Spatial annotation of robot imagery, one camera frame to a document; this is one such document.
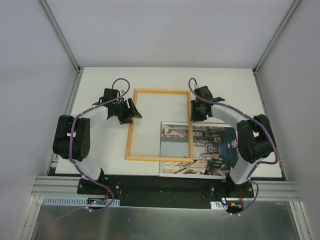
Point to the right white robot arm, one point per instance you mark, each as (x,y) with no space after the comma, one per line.
(255,139)

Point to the right aluminium corner post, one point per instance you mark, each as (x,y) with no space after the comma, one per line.
(277,34)

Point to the aluminium corner post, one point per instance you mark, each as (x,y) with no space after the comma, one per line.
(277,34)
(59,34)

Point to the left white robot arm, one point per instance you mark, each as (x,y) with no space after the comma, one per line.
(72,140)

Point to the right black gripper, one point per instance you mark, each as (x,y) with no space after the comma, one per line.
(196,114)

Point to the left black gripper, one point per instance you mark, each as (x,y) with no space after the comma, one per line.
(127,111)

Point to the left aluminium corner post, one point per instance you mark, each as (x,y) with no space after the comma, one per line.
(59,34)

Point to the yellow wooden picture frame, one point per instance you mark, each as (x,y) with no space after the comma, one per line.
(189,159)

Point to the white cable duct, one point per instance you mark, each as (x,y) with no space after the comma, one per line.
(218,205)
(79,201)

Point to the right white cable duct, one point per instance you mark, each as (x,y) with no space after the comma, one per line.
(218,205)

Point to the aluminium front rail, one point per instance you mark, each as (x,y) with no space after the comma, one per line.
(265,190)

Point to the street photo on board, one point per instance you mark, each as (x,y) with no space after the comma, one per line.
(215,150)

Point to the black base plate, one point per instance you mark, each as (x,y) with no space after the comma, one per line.
(162,192)

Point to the left white cable duct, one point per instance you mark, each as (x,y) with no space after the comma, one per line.
(79,201)

